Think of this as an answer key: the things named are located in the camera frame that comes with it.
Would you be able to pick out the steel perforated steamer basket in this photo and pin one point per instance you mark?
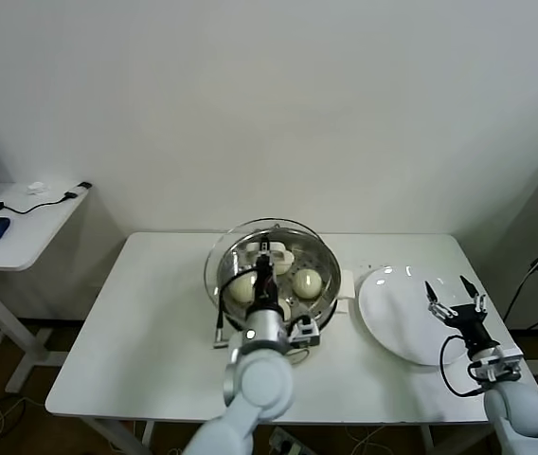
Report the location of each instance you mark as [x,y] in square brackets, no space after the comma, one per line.
[333,303]

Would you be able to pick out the white round plate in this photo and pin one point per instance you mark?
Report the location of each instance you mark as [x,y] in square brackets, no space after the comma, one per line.
[392,313]

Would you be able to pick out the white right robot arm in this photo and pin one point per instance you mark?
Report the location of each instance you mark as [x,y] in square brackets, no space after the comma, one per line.
[520,412]

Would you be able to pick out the white side table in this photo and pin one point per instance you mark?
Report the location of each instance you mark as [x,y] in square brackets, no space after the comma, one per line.
[37,227]

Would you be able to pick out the white power strip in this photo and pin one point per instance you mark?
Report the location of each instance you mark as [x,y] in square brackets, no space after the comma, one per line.
[288,443]

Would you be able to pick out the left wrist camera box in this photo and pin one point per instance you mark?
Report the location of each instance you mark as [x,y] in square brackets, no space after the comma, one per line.
[304,332]

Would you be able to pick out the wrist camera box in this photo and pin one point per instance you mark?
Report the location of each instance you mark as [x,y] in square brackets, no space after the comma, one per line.
[304,332]
[496,365]

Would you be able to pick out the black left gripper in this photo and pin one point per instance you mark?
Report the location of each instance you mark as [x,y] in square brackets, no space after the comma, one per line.
[265,294]

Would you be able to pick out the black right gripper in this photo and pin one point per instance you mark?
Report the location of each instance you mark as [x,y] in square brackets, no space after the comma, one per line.
[471,327]

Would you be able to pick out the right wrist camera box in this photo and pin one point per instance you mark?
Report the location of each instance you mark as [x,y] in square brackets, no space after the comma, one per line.
[496,365]

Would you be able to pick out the cream steamed baozi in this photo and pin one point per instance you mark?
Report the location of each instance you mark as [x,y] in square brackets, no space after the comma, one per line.
[240,290]
[285,308]
[308,283]
[283,268]

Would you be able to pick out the small white object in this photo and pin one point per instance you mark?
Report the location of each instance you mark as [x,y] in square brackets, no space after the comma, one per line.
[36,187]

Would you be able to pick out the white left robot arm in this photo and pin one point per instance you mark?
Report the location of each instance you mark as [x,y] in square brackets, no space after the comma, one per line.
[259,379]

